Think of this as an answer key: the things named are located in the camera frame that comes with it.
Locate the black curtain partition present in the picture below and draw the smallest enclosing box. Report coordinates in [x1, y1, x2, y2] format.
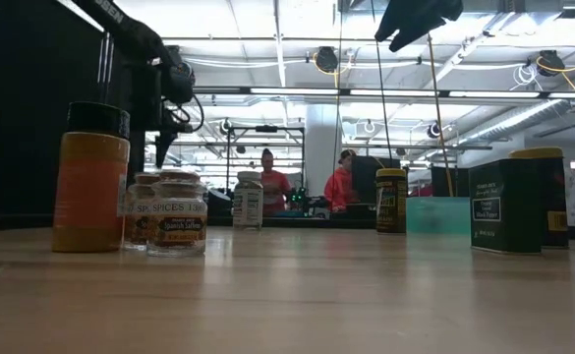
[0, 0, 149, 230]

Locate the black table frame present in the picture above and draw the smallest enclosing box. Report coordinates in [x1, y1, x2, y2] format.
[0, 211, 575, 243]

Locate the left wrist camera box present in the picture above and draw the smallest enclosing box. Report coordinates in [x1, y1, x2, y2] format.
[161, 46, 198, 105]

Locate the person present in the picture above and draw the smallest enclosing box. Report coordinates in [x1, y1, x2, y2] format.
[323, 148, 360, 213]
[259, 147, 293, 217]

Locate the dark green pepper tin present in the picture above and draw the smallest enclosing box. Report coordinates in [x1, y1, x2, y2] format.
[468, 157, 544, 256]

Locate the orange spice bottle black cap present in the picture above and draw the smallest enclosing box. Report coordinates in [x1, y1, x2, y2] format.
[50, 100, 132, 254]

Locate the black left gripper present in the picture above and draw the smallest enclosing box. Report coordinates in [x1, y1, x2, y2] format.
[132, 61, 193, 169]

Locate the black cable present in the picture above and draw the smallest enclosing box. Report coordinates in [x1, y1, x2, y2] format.
[374, 41, 395, 171]

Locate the black metal frame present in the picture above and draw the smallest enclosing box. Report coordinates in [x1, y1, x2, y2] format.
[225, 124, 307, 198]

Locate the black monitor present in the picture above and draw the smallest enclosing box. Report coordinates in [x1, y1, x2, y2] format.
[350, 155, 401, 204]

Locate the silver ventilation duct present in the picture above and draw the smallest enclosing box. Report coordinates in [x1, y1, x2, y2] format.
[456, 68, 575, 148]

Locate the white-capped clear spice bottle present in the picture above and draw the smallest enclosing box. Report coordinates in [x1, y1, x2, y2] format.
[231, 170, 264, 231]

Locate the yellow-capped brown spice bottle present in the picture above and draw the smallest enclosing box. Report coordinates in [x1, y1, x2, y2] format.
[375, 167, 409, 235]
[508, 147, 571, 250]

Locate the teal plastic bin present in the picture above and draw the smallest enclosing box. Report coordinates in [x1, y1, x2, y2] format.
[407, 196, 471, 236]

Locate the yellow cable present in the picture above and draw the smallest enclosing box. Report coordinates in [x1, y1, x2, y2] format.
[425, 31, 454, 197]

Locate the long ceiling light bar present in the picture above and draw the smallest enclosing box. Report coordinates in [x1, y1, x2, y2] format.
[193, 86, 575, 99]

